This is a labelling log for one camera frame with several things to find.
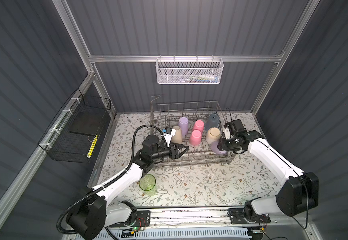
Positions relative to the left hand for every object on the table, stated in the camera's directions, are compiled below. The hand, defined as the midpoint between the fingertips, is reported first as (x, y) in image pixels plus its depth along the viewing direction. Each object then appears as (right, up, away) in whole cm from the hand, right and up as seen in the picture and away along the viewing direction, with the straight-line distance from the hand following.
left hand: (186, 146), depth 74 cm
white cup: (+18, +5, +17) cm, 26 cm away
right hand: (+22, -1, +11) cm, 25 cm away
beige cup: (-5, +3, +20) cm, 21 cm away
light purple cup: (0, +12, +19) cm, 23 cm away
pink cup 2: (+7, +3, +16) cm, 17 cm away
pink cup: (+9, +11, +21) cm, 25 cm away
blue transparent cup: (+18, +13, +20) cm, 30 cm away
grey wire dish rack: (-12, +20, +51) cm, 56 cm away
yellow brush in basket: (-44, 0, -6) cm, 44 cm away
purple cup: (+18, -1, +17) cm, 25 cm away
